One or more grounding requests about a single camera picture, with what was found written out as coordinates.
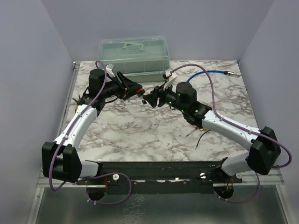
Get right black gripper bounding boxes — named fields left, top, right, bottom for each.
left=142, top=81, right=186, bottom=114

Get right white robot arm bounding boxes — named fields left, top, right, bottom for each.
left=143, top=82, right=281, bottom=183

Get clear green plastic storage box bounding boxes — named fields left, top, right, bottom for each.
left=98, top=36, right=170, bottom=83

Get orange padlock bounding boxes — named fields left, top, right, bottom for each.
left=136, top=88, right=145, bottom=98

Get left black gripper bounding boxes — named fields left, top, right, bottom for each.
left=102, top=72, right=142, bottom=100

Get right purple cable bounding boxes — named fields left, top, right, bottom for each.
left=168, top=63, right=292, bottom=204

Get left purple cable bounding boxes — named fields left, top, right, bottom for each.
left=48, top=60, right=132, bottom=206

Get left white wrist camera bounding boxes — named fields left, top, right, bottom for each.
left=106, top=63, right=115, bottom=80

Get blue red screwdriver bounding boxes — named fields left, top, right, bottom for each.
left=186, top=127, right=201, bottom=137

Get purple cable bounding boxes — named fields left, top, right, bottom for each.
left=168, top=63, right=292, bottom=204
left=48, top=60, right=132, bottom=206

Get thin black cable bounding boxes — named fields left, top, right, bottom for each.
left=195, top=130, right=211, bottom=150

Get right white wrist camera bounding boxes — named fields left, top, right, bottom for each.
left=163, top=69, right=177, bottom=90

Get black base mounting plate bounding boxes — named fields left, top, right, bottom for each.
left=77, top=161, right=242, bottom=195

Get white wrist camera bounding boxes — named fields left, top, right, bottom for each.
left=106, top=63, right=115, bottom=80
left=163, top=69, right=177, bottom=90

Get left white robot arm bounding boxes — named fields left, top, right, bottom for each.
left=42, top=69, right=145, bottom=184

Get blue cable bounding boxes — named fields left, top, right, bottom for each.
left=186, top=69, right=236, bottom=83

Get yellow handled pliers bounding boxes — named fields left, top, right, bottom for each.
left=72, top=94, right=81, bottom=113

